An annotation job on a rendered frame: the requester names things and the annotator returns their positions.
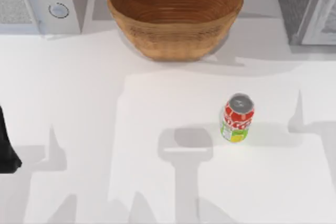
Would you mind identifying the round microwave knob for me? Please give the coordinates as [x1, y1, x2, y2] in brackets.
[48, 2, 70, 19]

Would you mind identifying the red and green can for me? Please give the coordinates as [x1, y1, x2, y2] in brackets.
[219, 93, 255, 143]

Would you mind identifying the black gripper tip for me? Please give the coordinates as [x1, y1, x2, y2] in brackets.
[0, 106, 23, 175]

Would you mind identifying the pale microwave oven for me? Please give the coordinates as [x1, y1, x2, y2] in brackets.
[0, 0, 93, 36]

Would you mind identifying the brown woven basket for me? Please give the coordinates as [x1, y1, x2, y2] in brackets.
[107, 0, 244, 62]

